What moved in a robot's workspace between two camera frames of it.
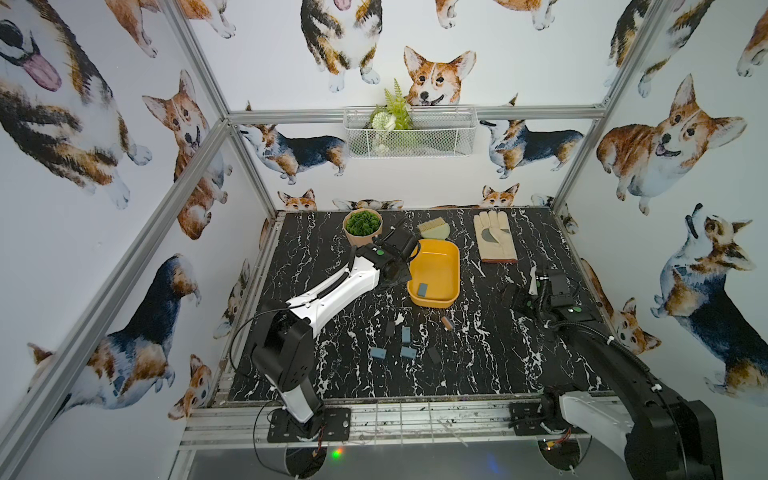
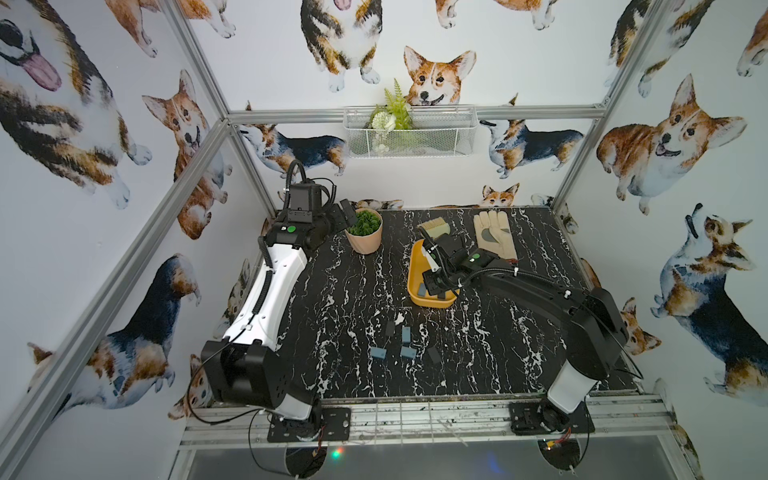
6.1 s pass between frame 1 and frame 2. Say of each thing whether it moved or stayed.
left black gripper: moved
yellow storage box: stayed
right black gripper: moved
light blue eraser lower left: stayed
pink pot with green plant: stayed
